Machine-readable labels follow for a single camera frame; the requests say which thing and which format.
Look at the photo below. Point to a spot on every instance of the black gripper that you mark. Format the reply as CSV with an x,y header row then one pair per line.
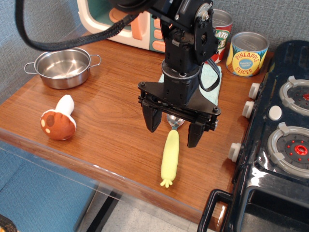
x,y
173,97

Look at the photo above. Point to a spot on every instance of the brown plush mushroom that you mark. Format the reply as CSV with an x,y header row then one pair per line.
x,y
58,123

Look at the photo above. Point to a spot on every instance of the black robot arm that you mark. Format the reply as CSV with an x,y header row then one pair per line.
x,y
190,42

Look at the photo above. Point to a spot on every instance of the light blue rag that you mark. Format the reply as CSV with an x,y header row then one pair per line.
x,y
208,77

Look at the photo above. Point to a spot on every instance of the toy microwave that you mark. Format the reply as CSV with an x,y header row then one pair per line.
x,y
144,32

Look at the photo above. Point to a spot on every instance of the pineapple slices can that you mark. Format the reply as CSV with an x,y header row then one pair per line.
x,y
247,53

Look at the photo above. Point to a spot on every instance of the tomato sauce can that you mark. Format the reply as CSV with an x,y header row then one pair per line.
x,y
222,21

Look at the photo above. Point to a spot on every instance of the black toy stove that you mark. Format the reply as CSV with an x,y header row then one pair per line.
x,y
271,179

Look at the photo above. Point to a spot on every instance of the small steel pot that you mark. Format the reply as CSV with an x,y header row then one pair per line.
x,y
63,69

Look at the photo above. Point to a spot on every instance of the orange object at corner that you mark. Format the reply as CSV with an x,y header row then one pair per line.
x,y
6,225

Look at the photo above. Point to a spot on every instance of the spoon with yellow handle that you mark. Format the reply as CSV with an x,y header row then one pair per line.
x,y
171,152

